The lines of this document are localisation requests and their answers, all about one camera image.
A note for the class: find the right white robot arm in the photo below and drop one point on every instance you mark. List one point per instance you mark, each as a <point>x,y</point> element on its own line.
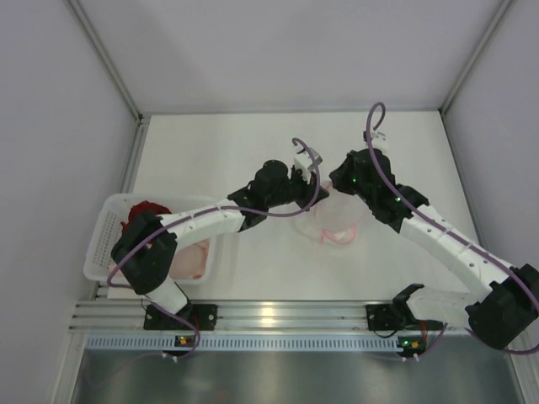
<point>501,301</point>

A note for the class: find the left aluminium frame post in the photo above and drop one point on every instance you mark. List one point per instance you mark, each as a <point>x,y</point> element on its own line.
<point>90,32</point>

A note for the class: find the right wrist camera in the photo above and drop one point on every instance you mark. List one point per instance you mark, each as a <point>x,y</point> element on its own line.
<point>379,142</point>

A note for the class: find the white mesh laundry bag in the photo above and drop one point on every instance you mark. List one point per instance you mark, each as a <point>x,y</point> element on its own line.
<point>335,220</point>

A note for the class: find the white plastic laundry basket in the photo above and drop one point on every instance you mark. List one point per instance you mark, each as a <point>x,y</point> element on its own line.
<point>108,230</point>

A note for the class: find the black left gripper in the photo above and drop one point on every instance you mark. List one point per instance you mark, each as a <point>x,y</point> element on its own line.
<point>306,190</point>

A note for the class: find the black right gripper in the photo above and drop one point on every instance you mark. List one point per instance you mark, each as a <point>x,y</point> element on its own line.
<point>343,173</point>

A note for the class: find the right aluminium frame post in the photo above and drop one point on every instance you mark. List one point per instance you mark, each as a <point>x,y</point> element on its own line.
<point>495,21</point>

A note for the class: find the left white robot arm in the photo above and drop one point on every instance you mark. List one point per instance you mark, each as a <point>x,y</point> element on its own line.
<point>146,250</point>

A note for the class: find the white slotted cable duct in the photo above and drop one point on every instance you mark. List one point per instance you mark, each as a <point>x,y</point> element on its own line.
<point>245,342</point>

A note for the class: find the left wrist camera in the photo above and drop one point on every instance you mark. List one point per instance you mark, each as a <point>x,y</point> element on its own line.
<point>305,160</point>

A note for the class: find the pink garment in basket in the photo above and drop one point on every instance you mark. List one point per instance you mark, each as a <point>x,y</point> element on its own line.
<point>190,262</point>

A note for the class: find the aluminium mounting rail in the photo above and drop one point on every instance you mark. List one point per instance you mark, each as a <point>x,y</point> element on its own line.
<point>232,316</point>

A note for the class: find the red bra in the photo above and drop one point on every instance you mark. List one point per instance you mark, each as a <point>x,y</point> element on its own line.
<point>145,205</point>

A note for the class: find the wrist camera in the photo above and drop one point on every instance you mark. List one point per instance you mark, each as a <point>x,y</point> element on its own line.
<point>379,142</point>
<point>305,160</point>

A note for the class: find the aluminium frame post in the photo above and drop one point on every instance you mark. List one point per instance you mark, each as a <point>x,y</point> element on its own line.
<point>90,32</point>
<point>495,21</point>

